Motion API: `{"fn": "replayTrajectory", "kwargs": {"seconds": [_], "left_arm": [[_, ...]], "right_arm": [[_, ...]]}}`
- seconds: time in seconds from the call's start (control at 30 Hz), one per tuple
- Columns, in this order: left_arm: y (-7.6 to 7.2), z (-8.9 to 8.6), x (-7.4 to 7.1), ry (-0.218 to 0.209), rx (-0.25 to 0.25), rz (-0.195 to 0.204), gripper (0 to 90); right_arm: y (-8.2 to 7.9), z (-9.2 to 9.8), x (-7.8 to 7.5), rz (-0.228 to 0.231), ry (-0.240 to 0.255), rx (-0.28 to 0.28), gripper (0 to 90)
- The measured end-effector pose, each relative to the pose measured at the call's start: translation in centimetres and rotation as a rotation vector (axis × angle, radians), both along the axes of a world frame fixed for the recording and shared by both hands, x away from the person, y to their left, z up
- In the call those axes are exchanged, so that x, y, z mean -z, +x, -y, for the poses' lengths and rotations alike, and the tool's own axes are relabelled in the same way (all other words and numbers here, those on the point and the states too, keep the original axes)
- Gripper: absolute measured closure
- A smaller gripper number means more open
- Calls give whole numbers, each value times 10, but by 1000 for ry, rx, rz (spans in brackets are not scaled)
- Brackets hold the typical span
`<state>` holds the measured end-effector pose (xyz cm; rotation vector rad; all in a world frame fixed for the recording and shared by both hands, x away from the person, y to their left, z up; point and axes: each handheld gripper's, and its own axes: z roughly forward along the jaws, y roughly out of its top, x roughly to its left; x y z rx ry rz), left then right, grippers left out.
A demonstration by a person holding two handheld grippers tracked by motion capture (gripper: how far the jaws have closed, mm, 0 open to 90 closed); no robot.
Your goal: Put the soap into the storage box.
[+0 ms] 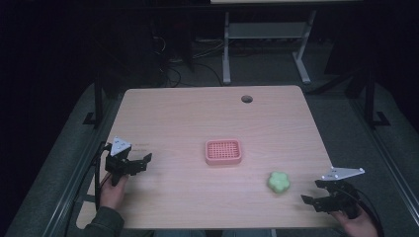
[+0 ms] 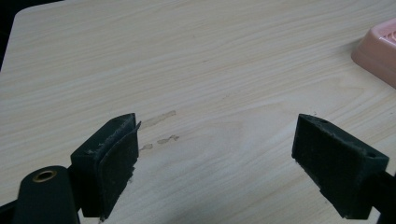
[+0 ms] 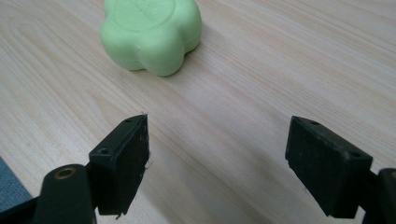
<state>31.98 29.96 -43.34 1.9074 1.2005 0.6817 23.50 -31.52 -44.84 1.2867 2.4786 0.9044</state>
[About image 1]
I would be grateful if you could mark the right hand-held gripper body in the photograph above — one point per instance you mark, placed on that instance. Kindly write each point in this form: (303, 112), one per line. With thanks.
(344, 197)

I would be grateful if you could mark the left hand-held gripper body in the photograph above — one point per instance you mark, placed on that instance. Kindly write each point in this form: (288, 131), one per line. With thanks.
(116, 163)

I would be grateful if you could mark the person's left hand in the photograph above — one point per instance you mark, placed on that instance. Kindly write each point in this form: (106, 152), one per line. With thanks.
(112, 196)

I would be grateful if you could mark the person's right hand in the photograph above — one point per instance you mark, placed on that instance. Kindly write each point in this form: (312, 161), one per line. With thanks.
(359, 227)

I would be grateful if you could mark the green flower-shaped soap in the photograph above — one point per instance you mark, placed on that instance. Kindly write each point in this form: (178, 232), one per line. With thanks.
(278, 182)

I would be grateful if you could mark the black metal stand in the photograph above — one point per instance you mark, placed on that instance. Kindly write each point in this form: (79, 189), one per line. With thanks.
(370, 98)
(98, 98)

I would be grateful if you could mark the pink soap dish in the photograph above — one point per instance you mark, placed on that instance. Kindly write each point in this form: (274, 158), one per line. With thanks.
(223, 151)

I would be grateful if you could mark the aluminium rail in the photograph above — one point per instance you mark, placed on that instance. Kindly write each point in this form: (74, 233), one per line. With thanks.
(70, 184)
(388, 154)

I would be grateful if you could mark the white metal desk frame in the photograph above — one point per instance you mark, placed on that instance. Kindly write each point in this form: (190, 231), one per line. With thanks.
(263, 30)

